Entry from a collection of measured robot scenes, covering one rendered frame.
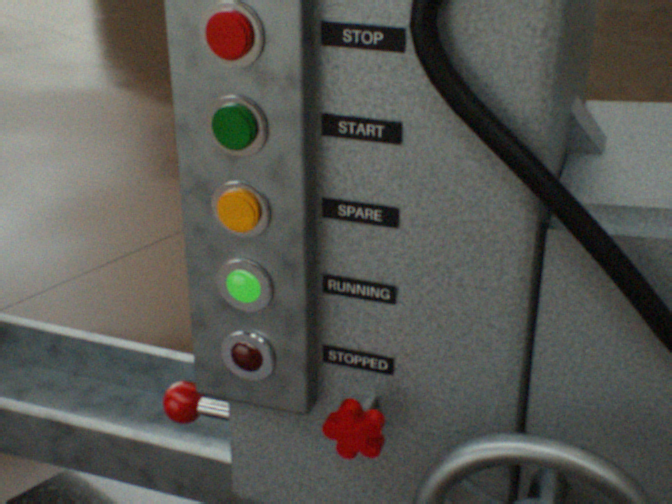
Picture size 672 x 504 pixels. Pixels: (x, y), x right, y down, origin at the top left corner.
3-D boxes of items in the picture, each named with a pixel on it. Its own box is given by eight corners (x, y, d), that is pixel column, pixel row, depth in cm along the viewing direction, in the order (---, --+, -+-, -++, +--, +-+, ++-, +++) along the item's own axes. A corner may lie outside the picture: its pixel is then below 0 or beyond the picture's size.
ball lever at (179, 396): (268, 422, 73) (266, 387, 72) (251, 449, 71) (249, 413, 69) (176, 403, 76) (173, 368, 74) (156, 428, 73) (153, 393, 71)
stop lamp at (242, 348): (270, 368, 62) (269, 336, 61) (262, 380, 61) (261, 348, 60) (236, 361, 63) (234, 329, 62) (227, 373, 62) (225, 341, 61)
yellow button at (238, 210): (264, 229, 57) (263, 188, 56) (257, 237, 56) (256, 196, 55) (224, 223, 58) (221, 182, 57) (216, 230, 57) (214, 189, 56)
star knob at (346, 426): (397, 427, 63) (399, 377, 61) (378, 469, 59) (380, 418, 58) (342, 415, 64) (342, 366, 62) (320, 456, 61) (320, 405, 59)
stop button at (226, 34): (258, 58, 52) (256, 9, 51) (250, 64, 51) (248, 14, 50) (213, 53, 53) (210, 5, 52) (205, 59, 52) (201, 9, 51)
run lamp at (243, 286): (268, 299, 60) (267, 264, 59) (259, 310, 59) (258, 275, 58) (232, 292, 61) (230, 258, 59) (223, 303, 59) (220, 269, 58)
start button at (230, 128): (261, 148, 55) (259, 103, 53) (254, 154, 54) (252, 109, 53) (219, 142, 55) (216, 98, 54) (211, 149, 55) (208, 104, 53)
